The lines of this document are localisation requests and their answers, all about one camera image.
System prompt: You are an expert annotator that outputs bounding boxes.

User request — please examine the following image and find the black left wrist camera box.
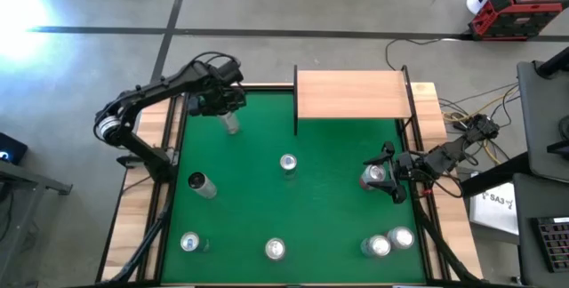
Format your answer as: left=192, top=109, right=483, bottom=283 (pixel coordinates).
left=218, top=59, right=245, bottom=86

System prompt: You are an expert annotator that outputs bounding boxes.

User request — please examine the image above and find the blue silver Red Bull can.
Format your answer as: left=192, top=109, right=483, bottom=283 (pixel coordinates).
left=279, top=153, right=299, bottom=178
left=180, top=231, right=211, bottom=253

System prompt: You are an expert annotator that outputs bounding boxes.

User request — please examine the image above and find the black keyboard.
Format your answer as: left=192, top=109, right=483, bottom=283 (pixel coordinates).
left=531, top=215, right=569, bottom=274

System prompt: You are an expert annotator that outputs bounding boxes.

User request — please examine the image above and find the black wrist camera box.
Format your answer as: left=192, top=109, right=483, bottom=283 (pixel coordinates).
left=218, top=59, right=245, bottom=86
left=398, top=152, right=421, bottom=178

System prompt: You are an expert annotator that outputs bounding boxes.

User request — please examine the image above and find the dark device with blue light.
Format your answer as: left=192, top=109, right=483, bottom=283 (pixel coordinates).
left=0, top=132, right=28, bottom=167

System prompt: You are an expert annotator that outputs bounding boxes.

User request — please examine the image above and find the yellow cable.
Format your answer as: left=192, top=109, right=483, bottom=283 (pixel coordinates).
left=442, top=84, right=521, bottom=167

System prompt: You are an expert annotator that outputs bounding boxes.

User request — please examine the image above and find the black cable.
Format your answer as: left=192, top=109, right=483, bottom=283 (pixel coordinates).
left=384, top=36, right=466, bottom=72

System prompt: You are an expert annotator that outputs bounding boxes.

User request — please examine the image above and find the wooden shelf with black frame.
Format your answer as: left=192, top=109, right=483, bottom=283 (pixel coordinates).
left=292, top=63, right=420, bottom=137

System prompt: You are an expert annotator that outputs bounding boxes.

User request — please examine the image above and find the black metal table frame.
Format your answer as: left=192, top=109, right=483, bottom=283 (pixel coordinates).
left=95, top=81, right=485, bottom=288

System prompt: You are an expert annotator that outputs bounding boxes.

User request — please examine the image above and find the pink white Spindrift can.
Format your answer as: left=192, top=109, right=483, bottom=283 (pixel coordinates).
left=358, top=164, right=388, bottom=191
left=385, top=226, right=416, bottom=251

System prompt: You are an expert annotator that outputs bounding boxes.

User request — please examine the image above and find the silver Diet Coke can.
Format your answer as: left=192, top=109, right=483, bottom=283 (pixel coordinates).
left=264, top=236, right=287, bottom=261
left=359, top=234, right=392, bottom=259

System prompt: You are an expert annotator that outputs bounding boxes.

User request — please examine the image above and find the gray desk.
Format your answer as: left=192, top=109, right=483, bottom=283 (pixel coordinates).
left=513, top=172, right=569, bottom=288
left=517, top=59, right=569, bottom=183

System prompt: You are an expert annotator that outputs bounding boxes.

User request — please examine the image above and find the green table mat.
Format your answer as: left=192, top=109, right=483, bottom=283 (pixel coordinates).
left=160, top=91, right=427, bottom=285

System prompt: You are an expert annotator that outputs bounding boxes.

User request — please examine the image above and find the white paper sign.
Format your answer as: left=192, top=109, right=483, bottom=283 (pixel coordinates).
left=469, top=181, right=521, bottom=236

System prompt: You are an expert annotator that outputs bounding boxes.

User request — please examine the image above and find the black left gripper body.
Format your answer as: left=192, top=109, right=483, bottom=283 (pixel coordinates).
left=185, top=84, right=248, bottom=118

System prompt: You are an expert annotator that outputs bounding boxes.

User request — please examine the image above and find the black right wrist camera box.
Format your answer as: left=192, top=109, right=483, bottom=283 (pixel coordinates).
left=398, top=152, right=421, bottom=178

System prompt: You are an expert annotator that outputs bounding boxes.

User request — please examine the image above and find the red black tool box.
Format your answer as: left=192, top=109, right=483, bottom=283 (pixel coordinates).
left=467, top=0, right=569, bottom=42

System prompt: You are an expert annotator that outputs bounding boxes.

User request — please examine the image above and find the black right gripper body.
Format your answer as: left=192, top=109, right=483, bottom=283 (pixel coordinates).
left=388, top=149, right=428, bottom=192

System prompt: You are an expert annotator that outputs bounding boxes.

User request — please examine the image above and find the white Celsius can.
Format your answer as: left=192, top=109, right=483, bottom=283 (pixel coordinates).
left=217, top=110, right=242, bottom=136
left=187, top=171, right=219, bottom=200

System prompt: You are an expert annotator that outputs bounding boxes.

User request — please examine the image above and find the gray metal bench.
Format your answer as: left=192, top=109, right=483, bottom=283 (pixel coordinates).
left=0, top=158, right=75, bottom=288

